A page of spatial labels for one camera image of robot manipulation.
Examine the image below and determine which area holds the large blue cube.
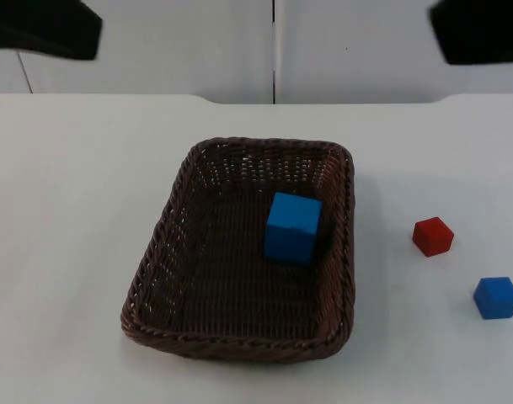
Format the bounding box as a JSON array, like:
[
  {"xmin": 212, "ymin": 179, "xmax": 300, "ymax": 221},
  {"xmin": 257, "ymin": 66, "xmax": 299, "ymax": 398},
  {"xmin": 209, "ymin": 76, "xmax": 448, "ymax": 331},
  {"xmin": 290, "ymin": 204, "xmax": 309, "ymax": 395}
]
[{"xmin": 263, "ymin": 192, "xmax": 323, "ymax": 268}]

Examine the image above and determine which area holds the small blue cube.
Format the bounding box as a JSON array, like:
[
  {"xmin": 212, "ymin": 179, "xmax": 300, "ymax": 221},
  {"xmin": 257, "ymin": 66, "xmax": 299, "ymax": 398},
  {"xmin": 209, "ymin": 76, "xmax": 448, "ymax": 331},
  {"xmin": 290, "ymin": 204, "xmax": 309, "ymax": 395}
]
[{"xmin": 473, "ymin": 276, "xmax": 513, "ymax": 321}]

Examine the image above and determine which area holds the red cube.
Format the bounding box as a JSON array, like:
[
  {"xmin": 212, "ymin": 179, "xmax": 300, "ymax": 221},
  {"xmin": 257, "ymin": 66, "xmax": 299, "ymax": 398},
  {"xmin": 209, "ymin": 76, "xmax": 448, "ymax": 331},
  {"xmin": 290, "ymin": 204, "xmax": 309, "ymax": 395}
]
[{"xmin": 411, "ymin": 216, "xmax": 456, "ymax": 258}]

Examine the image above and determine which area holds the dark brown wicker basket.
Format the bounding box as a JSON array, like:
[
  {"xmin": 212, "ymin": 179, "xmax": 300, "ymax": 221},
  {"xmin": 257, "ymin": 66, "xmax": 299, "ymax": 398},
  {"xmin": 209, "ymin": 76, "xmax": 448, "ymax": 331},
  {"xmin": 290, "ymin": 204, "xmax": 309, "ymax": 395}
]
[{"xmin": 120, "ymin": 136, "xmax": 358, "ymax": 364}]

